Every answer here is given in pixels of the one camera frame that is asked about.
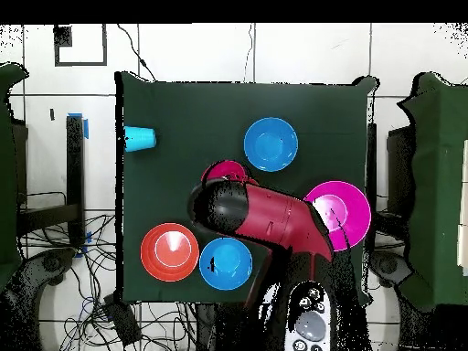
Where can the small crimson bowl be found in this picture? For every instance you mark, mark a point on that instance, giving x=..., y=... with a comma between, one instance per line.
x=226, y=170

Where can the blue bowl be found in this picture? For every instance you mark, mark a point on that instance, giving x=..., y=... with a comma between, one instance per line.
x=271, y=144
x=226, y=264

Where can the large orange bowl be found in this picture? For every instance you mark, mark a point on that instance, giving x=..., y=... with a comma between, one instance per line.
x=170, y=252

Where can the light blue cup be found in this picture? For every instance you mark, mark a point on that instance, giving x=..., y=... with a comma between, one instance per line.
x=140, y=139

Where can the large pink bowl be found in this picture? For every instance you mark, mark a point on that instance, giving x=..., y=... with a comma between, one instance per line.
x=351, y=208

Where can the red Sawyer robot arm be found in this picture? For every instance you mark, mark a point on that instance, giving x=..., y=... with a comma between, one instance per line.
x=274, y=219

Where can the dark green table cloth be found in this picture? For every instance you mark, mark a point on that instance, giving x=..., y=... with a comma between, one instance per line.
x=182, y=182

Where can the blue tape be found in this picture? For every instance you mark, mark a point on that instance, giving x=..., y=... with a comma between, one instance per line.
x=86, y=128

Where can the black cabinet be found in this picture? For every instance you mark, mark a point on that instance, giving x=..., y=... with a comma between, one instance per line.
x=400, y=168

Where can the black power adapter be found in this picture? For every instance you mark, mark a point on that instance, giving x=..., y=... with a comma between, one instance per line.
x=122, y=321

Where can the green cloth covered table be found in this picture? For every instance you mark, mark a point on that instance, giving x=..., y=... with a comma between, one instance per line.
x=7, y=164
x=438, y=182

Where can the white panel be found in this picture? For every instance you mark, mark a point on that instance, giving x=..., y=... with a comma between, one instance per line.
x=464, y=248

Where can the black stand post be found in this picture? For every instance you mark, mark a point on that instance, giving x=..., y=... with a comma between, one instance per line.
x=371, y=153

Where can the black stand frame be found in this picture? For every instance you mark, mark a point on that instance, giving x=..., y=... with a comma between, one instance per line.
x=75, y=182

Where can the black pedestal leg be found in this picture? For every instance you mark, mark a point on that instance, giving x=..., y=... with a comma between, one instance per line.
x=391, y=268
x=47, y=265

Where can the black square frame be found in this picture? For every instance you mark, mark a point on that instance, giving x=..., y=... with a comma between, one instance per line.
x=80, y=64

